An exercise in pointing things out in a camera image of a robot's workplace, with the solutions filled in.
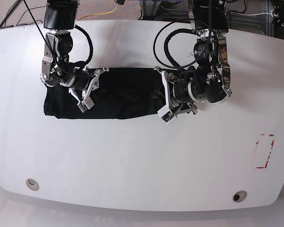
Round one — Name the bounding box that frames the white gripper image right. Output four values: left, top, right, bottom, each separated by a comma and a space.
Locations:
153, 66, 199, 125

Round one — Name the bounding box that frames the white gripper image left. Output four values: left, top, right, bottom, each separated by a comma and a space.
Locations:
68, 67, 109, 112

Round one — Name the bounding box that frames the black t-shirt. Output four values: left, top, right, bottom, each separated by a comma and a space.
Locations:
44, 68, 165, 120

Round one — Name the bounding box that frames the red tape rectangle marking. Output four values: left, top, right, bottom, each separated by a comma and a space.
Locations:
253, 134, 275, 169

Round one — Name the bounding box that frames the black cable image left arm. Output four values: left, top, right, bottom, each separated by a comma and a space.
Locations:
24, 0, 93, 83

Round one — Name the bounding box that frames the black cable image arm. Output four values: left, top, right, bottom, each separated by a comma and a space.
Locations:
24, 0, 93, 83
153, 0, 218, 74

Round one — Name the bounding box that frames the black cable image right arm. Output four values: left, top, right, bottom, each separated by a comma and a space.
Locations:
153, 0, 218, 74

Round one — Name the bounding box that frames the left table cable grommet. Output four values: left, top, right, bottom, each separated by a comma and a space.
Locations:
26, 179, 39, 191

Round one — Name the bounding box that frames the table cable grommet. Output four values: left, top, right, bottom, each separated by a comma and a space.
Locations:
232, 191, 247, 203
26, 179, 39, 191

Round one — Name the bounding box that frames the yellow cable on floor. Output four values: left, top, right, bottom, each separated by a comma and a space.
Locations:
78, 4, 119, 21

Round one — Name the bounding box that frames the right table cable grommet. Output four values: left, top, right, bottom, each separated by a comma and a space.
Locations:
232, 191, 247, 203

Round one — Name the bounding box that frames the white cable on floor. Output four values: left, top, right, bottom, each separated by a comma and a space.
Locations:
229, 11, 273, 17

